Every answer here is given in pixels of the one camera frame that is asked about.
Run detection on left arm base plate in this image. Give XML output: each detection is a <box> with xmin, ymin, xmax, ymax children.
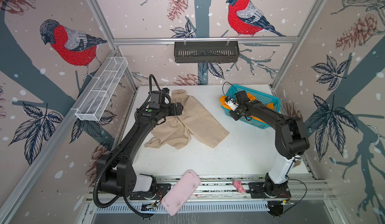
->
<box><xmin>129</xmin><ymin>183</ymin><xmax>171</xmax><ymax>201</ymax></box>

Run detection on pink flat case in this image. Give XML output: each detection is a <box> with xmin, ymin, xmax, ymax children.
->
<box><xmin>161</xmin><ymin>170</ymin><xmax>201</xmax><ymax>216</ymax></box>

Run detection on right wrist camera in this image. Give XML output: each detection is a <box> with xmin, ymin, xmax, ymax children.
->
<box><xmin>225</xmin><ymin>96</ymin><xmax>239</xmax><ymax>111</ymax></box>

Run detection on black corrugated cable conduit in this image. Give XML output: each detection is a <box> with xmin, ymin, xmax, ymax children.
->
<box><xmin>92</xmin><ymin>74</ymin><xmax>163</xmax><ymax>219</ymax></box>

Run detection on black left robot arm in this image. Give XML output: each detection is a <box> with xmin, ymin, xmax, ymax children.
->
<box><xmin>94</xmin><ymin>88</ymin><xmax>183</xmax><ymax>197</ymax></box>

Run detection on white wire mesh shelf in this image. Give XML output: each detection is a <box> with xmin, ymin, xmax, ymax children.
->
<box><xmin>75</xmin><ymin>56</ymin><xmax>128</xmax><ymax>121</ymax></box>

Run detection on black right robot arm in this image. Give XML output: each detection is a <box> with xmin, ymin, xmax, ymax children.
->
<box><xmin>225</xmin><ymin>91</ymin><xmax>310</xmax><ymax>184</ymax></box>

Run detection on black hanging wire basket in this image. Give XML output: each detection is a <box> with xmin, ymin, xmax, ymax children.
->
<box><xmin>174</xmin><ymin>41</ymin><xmax>240</xmax><ymax>63</ymax></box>

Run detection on teal plastic basket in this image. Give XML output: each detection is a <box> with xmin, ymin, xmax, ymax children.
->
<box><xmin>221</xmin><ymin>85</ymin><xmax>281</xmax><ymax>129</ymax></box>

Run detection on orange shorts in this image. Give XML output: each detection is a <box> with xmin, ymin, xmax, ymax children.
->
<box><xmin>219</xmin><ymin>93</ymin><xmax>274</xmax><ymax>124</ymax></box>

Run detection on small pink crumpled object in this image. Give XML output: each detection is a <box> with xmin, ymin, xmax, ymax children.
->
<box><xmin>233</xmin><ymin>180</ymin><xmax>246</xmax><ymax>194</ymax></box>

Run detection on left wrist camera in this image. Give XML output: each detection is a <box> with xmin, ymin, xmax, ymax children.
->
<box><xmin>148</xmin><ymin>91</ymin><xmax>166</xmax><ymax>110</ymax></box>

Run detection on beige drawstring shorts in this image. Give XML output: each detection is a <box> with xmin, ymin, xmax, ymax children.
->
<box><xmin>144</xmin><ymin>90</ymin><xmax>229</xmax><ymax>150</ymax></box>

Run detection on aluminium horizontal frame bar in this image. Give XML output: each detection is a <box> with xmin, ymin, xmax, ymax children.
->
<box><xmin>113</xmin><ymin>36</ymin><xmax>299</xmax><ymax>46</ymax></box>

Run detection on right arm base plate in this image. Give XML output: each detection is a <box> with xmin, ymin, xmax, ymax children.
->
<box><xmin>248</xmin><ymin>180</ymin><xmax>292</xmax><ymax>199</ymax></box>

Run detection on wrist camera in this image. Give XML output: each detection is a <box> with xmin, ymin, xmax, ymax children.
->
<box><xmin>225</xmin><ymin>96</ymin><xmax>239</xmax><ymax>111</ymax></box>
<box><xmin>148</xmin><ymin>91</ymin><xmax>166</xmax><ymax>110</ymax></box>

